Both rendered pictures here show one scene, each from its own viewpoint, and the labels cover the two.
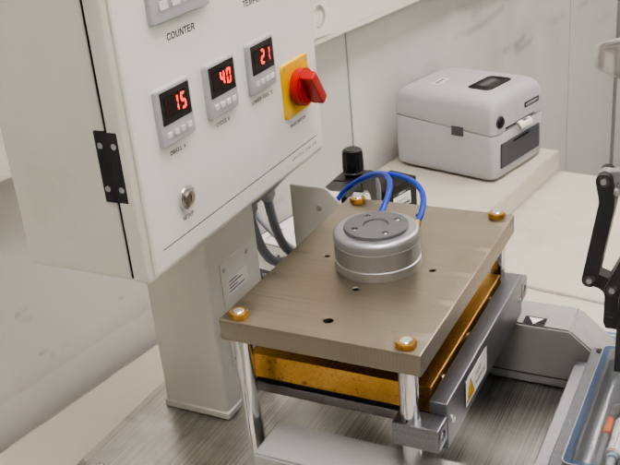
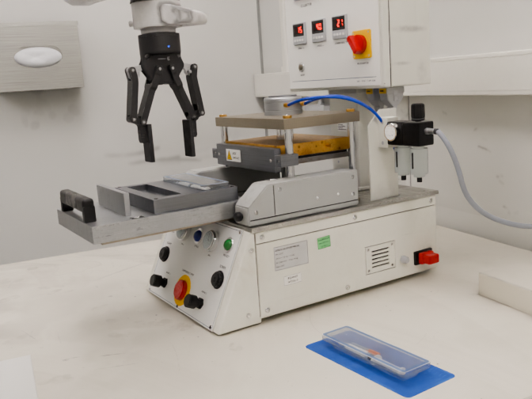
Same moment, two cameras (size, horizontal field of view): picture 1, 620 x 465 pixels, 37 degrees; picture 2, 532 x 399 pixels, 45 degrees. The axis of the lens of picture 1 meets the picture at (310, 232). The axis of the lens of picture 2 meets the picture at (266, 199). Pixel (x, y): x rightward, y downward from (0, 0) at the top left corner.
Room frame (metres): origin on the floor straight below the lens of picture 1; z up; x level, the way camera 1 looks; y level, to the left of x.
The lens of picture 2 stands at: (1.38, -1.23, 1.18)
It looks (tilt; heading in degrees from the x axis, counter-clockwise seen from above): 11 degrees down; 120
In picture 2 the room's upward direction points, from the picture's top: 4 degrees counter-clockwise
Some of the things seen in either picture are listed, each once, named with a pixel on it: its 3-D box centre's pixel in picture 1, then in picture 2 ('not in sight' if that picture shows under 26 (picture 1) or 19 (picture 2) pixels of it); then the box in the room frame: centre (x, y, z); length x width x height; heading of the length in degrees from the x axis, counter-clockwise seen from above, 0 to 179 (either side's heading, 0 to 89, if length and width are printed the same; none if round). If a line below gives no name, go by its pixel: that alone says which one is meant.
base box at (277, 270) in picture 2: not in sight; (293, 244); (0.77, -0.07, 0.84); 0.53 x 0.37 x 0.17; 61
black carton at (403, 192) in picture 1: (389, 197); not in sight; (1.56, -0.15, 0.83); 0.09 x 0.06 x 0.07; 135
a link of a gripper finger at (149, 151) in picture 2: not in sight; (148, 142); (0.61, -0.32, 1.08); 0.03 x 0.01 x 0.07; 153
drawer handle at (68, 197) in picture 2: not in sight; (77, 204); (0.54, -0.45, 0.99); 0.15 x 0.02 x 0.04; 151
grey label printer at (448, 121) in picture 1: (470, 120); not in sight; (1.80, -0.35, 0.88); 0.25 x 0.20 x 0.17; 47
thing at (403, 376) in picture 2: not in sight; (373, 353); (1.05, -0.37, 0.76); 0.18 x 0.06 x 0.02; 153
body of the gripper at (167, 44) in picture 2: not in sight; (161, 58); (0.63, -0.29, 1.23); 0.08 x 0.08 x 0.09
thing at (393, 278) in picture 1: (357, 273); (302, 125); (0.79, -0.04, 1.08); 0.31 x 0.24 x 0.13; 151
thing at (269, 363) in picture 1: (385, 300); (286, 135); (0.76, -0.06, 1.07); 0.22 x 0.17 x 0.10; 151
